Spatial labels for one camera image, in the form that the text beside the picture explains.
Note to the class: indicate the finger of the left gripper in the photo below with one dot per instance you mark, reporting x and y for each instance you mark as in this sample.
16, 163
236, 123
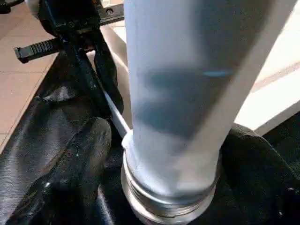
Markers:
110, 82

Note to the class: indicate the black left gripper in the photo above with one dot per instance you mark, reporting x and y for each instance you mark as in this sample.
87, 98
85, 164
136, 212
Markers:
70, 16

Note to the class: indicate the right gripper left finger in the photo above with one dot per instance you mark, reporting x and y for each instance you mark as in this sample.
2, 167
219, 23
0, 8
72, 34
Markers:
70, 175

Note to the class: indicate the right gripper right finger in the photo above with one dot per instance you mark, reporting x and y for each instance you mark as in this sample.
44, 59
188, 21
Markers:
257, 187

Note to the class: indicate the white plastic table leg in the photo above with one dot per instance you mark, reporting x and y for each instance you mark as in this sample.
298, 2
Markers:
175, 93

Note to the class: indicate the white plastic table top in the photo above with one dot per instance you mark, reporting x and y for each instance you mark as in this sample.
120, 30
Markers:
269, 82

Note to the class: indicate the black work mat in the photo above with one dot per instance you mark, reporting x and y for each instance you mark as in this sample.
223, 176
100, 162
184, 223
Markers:
51, 117

